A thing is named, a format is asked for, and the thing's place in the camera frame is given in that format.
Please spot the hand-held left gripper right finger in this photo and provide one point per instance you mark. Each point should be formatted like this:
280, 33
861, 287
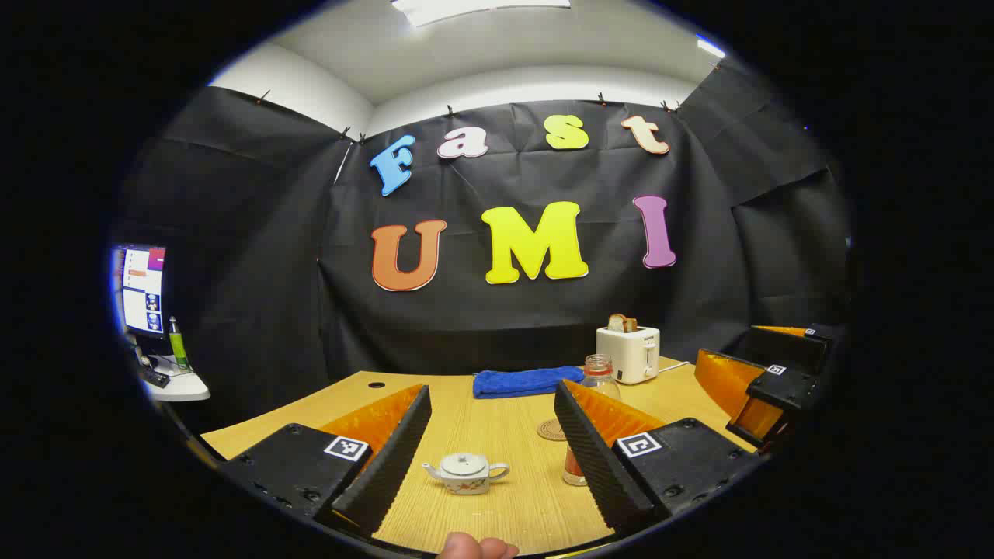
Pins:
590, 458

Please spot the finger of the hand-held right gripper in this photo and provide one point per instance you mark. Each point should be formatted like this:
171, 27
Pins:
780, 388
784, 348

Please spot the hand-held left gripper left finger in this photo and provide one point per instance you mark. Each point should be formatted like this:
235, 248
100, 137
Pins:
396, 458

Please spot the round brown coaster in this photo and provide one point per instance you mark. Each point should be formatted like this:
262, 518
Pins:
550, 429

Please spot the white teacup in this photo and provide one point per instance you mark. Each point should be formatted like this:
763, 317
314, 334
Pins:
466, 483

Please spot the clear plastic water bottle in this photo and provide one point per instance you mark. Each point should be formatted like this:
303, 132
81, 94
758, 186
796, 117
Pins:
599, 373

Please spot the green bottle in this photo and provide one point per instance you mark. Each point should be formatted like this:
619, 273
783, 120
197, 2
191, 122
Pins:
178, 345

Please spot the blue towel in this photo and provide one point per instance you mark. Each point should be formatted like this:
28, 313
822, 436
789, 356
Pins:
520, 382

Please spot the white toaster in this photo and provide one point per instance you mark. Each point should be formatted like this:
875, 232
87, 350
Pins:
625, 353

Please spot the toast slice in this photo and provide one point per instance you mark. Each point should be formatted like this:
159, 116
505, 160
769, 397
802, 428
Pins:
619, 323

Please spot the white side desk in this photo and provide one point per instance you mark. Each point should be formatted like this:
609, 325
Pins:
186, 386

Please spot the black backdrop cloth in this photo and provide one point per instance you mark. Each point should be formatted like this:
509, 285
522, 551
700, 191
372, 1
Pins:
272, 272

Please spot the black keyboard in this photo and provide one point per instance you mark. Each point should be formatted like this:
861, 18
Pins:
155, 379

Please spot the computer monitor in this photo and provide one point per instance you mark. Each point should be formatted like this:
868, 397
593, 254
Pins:
144, 291

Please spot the white ceiling light panel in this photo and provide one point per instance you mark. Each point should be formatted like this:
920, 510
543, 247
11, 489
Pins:
710, 48

